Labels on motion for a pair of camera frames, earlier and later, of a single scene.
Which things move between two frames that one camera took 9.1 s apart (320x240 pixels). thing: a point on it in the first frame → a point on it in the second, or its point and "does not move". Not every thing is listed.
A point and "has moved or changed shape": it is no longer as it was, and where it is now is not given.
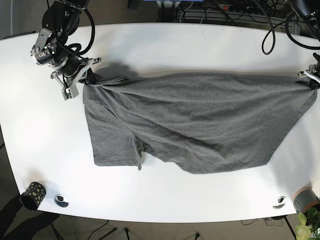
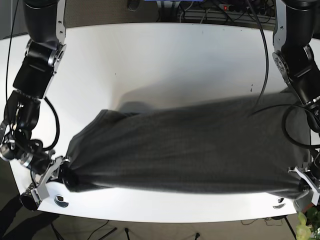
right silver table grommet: [280, 203] does not move
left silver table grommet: [59, 200] does not move
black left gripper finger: [89, 77] → [68, 177]
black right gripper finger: [313, 84] → [303, 186]
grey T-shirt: [199, 122] has moved or changed shape
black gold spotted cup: [33, 196] does not move
